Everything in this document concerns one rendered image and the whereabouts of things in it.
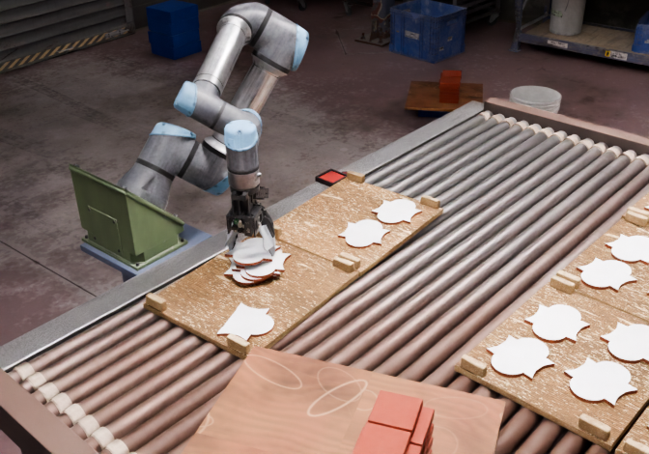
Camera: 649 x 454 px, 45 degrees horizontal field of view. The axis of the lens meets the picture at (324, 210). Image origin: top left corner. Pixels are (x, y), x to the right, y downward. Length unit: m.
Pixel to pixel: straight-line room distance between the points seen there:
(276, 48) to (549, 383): 1.12
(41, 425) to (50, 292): 2.16
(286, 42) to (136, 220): 0.63
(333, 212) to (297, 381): 0.84
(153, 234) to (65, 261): 1.84
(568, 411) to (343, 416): 0.47
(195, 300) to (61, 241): 2.30
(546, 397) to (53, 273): 2.74
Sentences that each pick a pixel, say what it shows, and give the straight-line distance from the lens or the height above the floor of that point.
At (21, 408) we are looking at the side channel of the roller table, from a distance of 1.72.
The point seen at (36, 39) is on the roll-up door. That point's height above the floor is 0.19.
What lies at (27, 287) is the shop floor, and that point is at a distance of 3.87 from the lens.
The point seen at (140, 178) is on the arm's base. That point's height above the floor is 1.08.
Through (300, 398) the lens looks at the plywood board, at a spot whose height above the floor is 1.04.
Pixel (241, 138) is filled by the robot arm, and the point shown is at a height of 1.32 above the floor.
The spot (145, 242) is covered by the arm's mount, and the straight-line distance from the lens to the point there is 2.18.
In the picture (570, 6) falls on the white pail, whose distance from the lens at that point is 6.69.
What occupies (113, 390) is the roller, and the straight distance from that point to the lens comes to 1.75.
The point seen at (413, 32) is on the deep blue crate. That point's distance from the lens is 6.42.
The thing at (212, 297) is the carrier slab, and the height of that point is 0.94.
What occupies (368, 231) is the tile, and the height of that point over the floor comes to 0.94.
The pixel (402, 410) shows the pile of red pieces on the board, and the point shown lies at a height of 1.21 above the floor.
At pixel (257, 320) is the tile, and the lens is 1.82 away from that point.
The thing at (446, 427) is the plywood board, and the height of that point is 1.04.
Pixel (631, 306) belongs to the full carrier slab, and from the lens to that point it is 1.98.
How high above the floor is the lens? 2.04
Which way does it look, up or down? 29 degrees down
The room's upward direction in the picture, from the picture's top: 1 degrees counter-clockwise
